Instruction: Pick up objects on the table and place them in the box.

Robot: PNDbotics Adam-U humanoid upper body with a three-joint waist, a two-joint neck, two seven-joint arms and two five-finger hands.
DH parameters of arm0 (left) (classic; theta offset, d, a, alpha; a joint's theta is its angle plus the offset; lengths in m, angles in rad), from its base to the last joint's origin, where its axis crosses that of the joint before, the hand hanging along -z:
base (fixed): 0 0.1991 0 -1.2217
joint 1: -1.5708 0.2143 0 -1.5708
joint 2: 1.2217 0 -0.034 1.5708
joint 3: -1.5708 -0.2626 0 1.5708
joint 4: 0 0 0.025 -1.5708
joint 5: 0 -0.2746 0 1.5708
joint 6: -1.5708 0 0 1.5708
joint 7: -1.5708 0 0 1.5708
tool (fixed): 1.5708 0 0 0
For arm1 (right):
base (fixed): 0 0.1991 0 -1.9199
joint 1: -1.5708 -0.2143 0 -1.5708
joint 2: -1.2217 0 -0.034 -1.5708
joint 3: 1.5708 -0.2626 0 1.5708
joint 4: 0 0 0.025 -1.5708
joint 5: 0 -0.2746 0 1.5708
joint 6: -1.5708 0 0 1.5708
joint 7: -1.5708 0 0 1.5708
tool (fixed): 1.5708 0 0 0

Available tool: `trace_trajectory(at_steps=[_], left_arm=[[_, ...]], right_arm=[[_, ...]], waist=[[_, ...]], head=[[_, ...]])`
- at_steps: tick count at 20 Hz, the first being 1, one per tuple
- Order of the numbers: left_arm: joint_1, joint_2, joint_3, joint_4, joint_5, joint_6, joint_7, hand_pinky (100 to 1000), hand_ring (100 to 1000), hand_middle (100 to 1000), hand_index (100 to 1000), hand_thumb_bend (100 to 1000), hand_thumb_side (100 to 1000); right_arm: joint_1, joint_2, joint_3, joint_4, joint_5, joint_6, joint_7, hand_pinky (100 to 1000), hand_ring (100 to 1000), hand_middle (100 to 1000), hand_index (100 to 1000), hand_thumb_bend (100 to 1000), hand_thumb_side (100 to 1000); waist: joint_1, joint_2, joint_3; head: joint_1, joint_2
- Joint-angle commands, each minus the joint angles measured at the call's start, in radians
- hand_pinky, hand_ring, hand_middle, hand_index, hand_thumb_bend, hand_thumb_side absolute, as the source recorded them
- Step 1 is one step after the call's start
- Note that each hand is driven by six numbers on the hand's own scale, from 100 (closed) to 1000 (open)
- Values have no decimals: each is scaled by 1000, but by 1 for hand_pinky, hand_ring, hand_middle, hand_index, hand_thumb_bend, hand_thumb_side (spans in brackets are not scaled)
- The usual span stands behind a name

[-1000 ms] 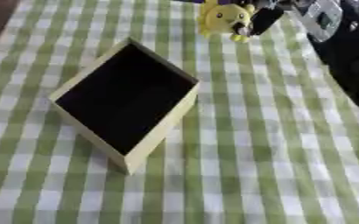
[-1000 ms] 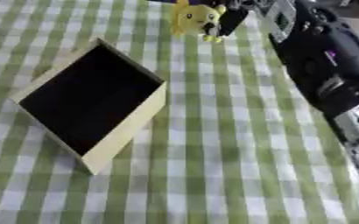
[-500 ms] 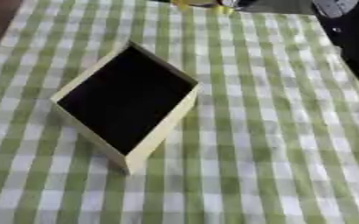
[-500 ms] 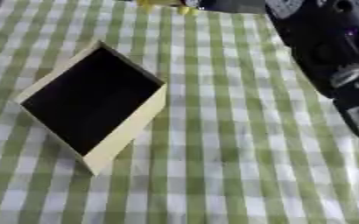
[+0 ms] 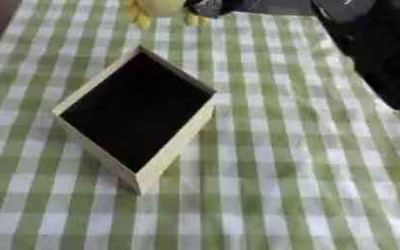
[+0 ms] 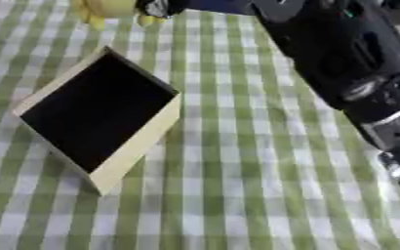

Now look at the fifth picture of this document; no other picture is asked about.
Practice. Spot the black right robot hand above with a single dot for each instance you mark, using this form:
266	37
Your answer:
212	7

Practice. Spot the tan cardboard box black inside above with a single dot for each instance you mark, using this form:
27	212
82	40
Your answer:
135	110

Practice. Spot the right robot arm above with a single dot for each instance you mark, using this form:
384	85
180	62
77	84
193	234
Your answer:
380	49

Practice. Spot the yellow soft toy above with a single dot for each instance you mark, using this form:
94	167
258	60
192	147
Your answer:
155	7

